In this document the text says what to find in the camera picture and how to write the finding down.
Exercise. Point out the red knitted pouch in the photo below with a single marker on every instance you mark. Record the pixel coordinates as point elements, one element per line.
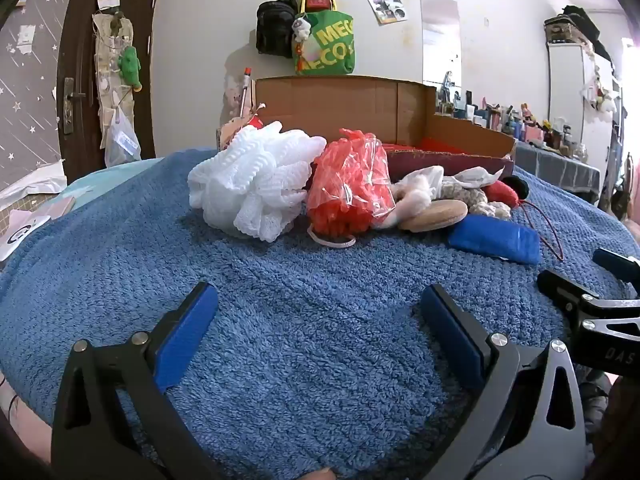
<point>502,192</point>

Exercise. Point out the tan round powder puff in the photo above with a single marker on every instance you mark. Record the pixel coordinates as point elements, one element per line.
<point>432,215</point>

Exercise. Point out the photo collage wall poster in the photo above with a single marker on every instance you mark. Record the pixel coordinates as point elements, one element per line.
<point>385,2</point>

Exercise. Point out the green plush toy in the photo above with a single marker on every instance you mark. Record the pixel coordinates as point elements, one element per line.
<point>131,65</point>

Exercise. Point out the clear plastic bag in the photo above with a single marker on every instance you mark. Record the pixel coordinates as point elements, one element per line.
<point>121,142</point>

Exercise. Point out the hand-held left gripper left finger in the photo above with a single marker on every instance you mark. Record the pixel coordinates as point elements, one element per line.
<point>182,345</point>

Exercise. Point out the beige hanging fabric organizer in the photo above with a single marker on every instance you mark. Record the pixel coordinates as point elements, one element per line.
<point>107,60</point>

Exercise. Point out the blue cloth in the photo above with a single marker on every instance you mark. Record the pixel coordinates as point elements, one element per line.
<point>495,240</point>

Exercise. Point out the black fluffy pom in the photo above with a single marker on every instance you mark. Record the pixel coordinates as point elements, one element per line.
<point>519,186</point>

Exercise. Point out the black backpack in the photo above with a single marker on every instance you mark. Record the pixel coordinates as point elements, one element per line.
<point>272,25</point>

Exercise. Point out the white cloth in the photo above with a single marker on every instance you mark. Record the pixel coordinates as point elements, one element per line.
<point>429,176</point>

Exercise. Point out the row of cosmetics bottles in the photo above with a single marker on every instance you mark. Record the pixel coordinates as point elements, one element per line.
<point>505,120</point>

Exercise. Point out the frameless wall mirror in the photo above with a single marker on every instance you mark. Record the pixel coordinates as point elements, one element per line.
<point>440,40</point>

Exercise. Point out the cream crochet scrunchie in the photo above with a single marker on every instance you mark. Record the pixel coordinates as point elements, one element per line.
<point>462,193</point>
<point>495,210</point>

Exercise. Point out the white mesh bath sponge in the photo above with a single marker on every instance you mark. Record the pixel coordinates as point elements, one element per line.
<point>255,180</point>

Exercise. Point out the cardboard box with red lining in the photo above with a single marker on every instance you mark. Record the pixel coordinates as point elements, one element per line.
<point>340,105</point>

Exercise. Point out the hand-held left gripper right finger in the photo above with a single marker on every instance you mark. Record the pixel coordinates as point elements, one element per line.
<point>450,332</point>

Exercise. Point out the bottle with orange cap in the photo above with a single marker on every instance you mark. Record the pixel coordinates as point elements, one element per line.
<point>245,90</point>

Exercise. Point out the white crumpled paper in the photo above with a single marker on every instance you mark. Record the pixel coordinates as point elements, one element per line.
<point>30,185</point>

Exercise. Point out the dark brown wooden door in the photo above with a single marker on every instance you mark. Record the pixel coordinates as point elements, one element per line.
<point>75,35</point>

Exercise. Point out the green tote bag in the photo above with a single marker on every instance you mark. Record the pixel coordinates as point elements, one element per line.
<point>332,47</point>

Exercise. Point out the person's left hand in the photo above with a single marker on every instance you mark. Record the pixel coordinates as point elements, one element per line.
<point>320,474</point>

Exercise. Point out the white tissue wrapper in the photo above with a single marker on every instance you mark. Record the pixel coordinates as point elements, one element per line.
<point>475,176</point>

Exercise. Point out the red mesh sponge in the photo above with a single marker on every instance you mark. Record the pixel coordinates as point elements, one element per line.
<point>345,185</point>

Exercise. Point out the white fluffy scrunchie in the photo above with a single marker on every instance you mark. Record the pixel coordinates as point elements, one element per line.
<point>407,202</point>

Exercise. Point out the blue textured blanket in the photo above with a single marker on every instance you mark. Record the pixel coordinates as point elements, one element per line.
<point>300,285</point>

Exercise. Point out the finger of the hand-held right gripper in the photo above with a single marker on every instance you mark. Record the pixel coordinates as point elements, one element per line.
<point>617,265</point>
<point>562,287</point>

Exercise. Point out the hanging plush toys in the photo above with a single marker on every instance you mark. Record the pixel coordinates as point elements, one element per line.
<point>602,97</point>

